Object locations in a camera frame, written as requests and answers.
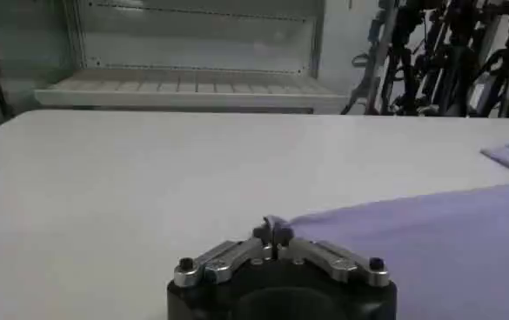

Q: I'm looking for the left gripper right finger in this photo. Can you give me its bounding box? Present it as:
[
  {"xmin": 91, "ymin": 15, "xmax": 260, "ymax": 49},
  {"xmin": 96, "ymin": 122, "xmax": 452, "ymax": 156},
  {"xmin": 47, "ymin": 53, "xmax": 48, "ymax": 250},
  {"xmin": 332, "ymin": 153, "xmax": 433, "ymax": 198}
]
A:
[{"xmin": 273, "ymin": 220, "xmax": 391, "ymax": 288}]

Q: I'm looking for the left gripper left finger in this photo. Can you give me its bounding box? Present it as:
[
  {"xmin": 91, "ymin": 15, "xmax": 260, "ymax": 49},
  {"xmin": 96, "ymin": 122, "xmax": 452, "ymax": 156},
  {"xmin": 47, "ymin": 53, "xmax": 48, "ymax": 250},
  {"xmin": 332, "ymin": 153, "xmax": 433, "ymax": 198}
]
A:
[{"xmin": 173, "ymin": 216, "xmax": 275, "ymax": 289}]

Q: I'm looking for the purple printed shirt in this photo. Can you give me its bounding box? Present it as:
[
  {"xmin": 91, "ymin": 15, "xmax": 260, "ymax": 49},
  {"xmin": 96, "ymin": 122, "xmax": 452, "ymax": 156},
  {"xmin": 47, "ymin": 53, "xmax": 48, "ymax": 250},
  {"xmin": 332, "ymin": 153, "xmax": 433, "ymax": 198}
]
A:
[{"xmin": 264, "ymin": 131, "xmax": 509, "ymax": 320}]

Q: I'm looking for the empty white shelf unit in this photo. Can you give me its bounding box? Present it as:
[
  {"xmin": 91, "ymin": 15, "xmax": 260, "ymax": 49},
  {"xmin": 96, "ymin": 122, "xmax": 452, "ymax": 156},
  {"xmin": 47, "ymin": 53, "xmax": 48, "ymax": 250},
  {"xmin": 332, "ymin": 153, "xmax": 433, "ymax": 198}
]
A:
[{"xmin": 33, "ymin": 0, "xmax": 350, "ymax": 116}]

